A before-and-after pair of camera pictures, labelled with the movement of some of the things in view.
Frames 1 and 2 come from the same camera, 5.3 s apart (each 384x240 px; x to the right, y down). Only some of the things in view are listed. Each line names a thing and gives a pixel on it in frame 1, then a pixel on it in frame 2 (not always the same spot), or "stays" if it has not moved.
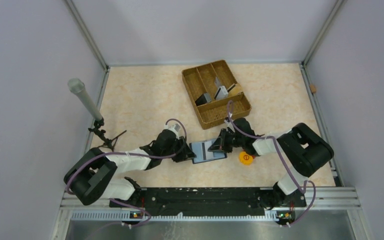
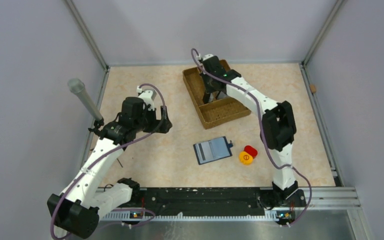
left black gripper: x=186 y=153 -> x=156 y=123
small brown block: x=313 y=88 stays
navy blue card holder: x=200 y=149 stays
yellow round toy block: x=244 y=158 stays
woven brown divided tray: x=215 y=94 stays
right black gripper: x=220 y=144 -> x=208 y=89
